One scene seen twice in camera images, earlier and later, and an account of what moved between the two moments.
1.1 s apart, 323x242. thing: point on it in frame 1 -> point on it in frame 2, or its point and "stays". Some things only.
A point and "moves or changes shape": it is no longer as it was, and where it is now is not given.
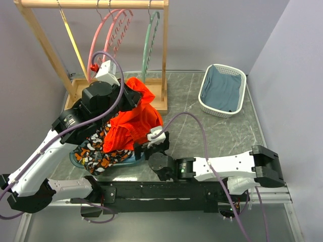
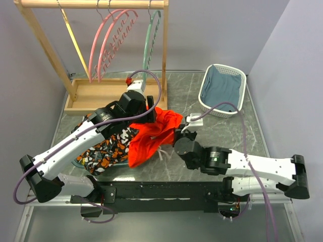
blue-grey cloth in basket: (221, 90) stays
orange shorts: (127, 129) moves or changes shape
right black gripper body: (139, 148) -> (191, 134)
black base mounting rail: (122, 196) stays
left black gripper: (132, 98) -> (150, 120)
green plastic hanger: (144, 68) stays
